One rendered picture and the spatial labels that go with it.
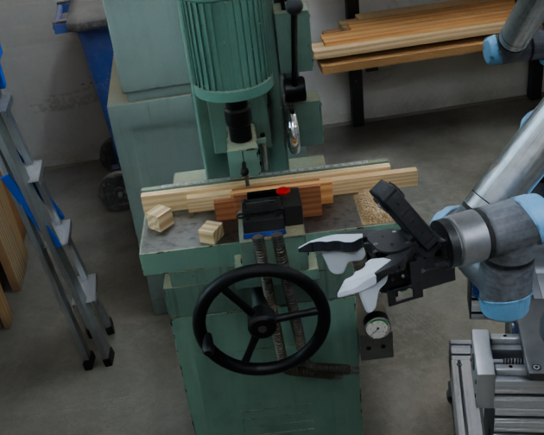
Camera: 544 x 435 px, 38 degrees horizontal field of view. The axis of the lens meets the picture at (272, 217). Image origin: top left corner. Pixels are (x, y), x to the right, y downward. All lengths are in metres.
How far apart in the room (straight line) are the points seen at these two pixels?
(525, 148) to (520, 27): 0.73
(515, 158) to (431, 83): 3.16
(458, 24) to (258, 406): 2.34
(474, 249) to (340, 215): 0.74
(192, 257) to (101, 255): 1.78
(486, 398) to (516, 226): 0.56
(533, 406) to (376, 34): 2.43
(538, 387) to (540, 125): 0.56
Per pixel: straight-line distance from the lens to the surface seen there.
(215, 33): 1.63
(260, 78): 1.68
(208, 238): 1.75
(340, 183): 1.87
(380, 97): 4.36
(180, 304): 1.84
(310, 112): 1.95
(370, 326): 1.84
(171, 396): 2.72
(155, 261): 1.77
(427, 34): 3.80
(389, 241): 1.08
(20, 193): 2.56
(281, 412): 2.07
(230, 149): 1.77
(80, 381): 2.88
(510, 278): 1.18
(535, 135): 1.27
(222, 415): 2.07
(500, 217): 1.13
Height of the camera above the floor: 1.84
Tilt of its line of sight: 31 degrees down
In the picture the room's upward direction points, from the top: 7 degrees counter-clockwise
